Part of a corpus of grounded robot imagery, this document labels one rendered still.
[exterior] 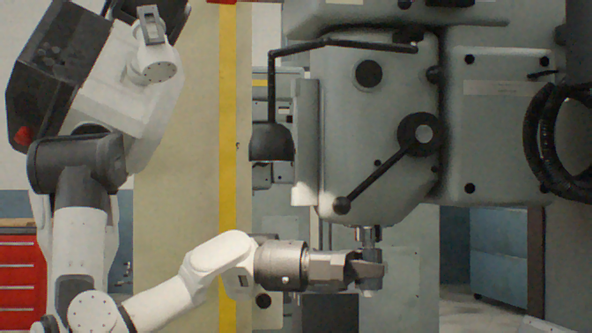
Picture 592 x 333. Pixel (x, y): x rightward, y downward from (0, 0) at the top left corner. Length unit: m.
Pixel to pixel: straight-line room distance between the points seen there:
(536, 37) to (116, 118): 0.75
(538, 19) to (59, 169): 0.84
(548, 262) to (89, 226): 0.83
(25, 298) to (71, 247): 4.45
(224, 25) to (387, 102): 1.86
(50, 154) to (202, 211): 1.64
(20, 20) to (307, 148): 9.26
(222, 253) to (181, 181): 1.68
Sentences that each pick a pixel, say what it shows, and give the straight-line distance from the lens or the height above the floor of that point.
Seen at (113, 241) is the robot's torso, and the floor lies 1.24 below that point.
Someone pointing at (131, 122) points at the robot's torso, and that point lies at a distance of 1.65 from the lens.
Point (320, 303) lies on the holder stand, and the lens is 1.85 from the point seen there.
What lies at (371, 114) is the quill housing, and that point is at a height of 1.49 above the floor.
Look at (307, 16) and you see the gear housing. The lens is 1.41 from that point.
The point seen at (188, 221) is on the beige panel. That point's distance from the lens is 3.17.
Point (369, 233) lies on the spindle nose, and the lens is 1.48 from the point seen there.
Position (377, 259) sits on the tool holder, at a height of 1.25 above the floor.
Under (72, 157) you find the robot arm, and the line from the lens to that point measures 1.57.
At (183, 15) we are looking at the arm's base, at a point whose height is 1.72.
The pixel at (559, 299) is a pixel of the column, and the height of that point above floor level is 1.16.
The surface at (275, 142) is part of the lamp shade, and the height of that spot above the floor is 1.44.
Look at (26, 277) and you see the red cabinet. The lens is 5.94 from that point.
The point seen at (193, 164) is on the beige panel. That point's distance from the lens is 3.17.
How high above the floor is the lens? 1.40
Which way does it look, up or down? 1 degrees up
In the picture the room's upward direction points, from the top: straight up
